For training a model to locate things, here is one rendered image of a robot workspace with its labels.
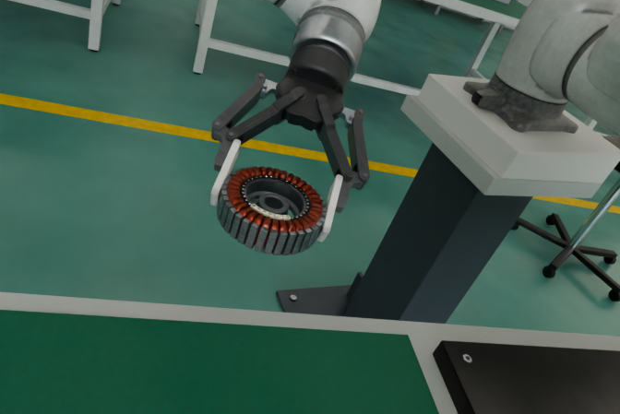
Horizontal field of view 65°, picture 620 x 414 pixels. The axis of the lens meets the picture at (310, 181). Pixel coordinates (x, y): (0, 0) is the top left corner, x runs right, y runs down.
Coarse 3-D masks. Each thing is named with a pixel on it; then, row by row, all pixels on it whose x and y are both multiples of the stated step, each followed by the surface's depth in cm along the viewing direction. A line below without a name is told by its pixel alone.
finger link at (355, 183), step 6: (342, 180) 54; (354, 180) 54; (342, 186) 54; (348, 186) 54; (354, 186) 55; (360, 186) 55; (342, 192) 53; (348, 192) 53; (342, 198) 53; (342, 204) 53; (336, 210) 53
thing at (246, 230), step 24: (264, 168) 54; (240, 192) 50; (264, 192) 54; (288, 192) 54; (312, 192) 53; (240, 216) 47; (264, 216) 48; (288, 216) 48; (312, 216) 50; (240, 240) 48; (264, 240) 47; (288, 240) 47; (312, 240) 50
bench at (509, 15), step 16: (208, 0) 242; (432, 0) 258; (448, 0) 260; (464, 0) 267; (480, 0) 288; (512, 0) 345; (208, 16) 247; (480, 16) 268; (496, 16) 270; (512, 16) 276; (208, 32) 252; (224, 48) 258; (240, 48) 260; (480, 48) 373; (288, 64) 270; (352, 80) 282; (368, 80) 284; (384, 80) 289
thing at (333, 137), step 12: (324, 96) 57; (324, 108) 57; (324, 120) 56; (324, 132) 57; (336, 132) 56; (324, 144) 57; (336, 144) 55; (336, 156) 55; (336, 168) 55; (348, 168) 54; (348, 180) 54
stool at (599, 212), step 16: (608, 192) 208; (608, 208) 209; (528, 224) 227; (560, 224) 237; (592, 224) 214; (560, 240) 224; (576, 240) 220; (560, 256) 212; (576, 256) 220; (608, 256) 229; (544, 272) 208
